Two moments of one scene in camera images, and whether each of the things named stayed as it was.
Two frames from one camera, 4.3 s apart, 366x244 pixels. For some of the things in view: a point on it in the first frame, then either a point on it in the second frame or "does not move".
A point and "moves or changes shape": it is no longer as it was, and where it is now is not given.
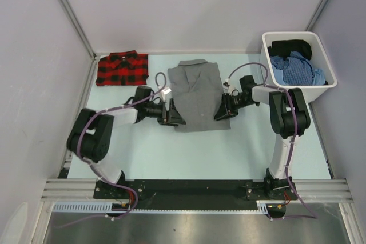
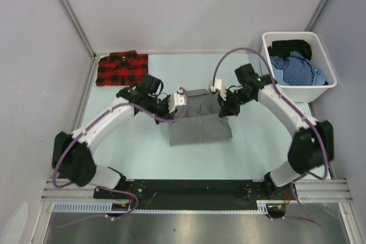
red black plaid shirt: [123, 68] does not move
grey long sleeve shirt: [197, 88] moves or changes shape
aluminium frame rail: [82, 190] does not move
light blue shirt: [318, 77] does not move
